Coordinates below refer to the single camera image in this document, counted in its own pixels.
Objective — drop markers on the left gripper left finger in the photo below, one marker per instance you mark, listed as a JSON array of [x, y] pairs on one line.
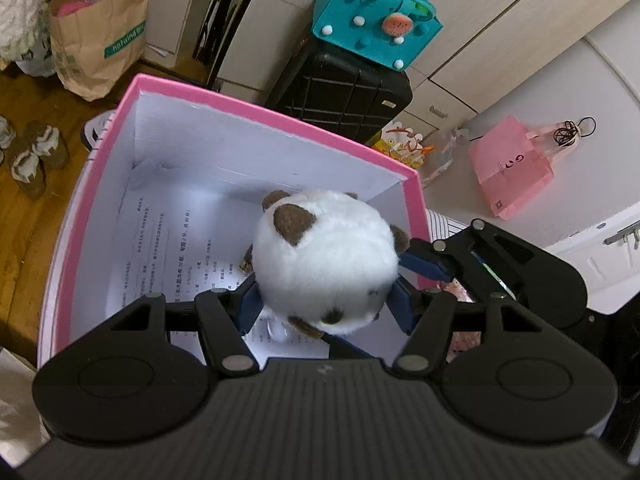
[[225, 317]]

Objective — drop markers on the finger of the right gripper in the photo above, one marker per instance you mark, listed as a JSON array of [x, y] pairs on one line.
[[430, 261]]

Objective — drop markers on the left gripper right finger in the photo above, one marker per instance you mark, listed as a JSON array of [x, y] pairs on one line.
[[426, 318]]

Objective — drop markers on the pink floral scrunchie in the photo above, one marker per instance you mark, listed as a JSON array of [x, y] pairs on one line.
[[465, 336]]

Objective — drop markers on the white panda plush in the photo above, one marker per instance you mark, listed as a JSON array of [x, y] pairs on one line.
[[324, 261]]

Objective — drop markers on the striped tablecloth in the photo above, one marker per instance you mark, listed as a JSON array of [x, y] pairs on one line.
[[441, 227]]

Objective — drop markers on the pink paper bag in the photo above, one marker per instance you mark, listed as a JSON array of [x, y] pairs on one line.
[[513, 163]]

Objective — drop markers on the white door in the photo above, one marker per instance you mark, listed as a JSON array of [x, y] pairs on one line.
[[607, 257]]

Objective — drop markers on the colourful gift bag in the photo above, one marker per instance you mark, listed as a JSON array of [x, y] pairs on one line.
[[402, 144]]

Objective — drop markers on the pink storage box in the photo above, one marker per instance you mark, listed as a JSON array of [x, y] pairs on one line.
[[165, 133]]

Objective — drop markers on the black suitcase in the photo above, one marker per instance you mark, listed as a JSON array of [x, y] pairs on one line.
[[336, 90]]

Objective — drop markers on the teal felt tote bag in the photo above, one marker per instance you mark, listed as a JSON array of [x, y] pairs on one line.
[[392, 33]]

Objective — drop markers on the beige wardrobe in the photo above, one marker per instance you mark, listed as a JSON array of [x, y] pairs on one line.
[[463, 55]]

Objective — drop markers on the brown paper bag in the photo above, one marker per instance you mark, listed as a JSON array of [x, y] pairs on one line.
[[94, 42]]

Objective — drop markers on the white fluffy cardigan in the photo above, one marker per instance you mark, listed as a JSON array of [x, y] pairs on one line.
[[22, 25]]

